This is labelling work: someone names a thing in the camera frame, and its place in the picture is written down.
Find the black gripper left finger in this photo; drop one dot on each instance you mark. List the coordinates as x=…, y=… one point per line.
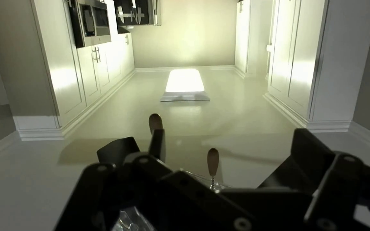
x=108, y=187

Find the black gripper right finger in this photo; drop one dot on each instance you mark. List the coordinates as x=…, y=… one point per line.
x=347, y=192

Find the clear glass light shade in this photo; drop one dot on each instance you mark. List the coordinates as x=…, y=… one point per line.
x=128, y=222

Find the rectangular kitchen ceiling light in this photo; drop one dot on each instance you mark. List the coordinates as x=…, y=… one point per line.
x=185, y=80

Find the white upper cabinets with microwave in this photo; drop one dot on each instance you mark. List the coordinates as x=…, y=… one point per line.
x=60, y=64

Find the large white upper kitchen cabinet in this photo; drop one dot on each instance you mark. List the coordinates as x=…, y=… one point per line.
x=295, y=51

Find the black built-in microwave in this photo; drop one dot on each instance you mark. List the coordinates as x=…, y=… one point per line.
x=92, y=20

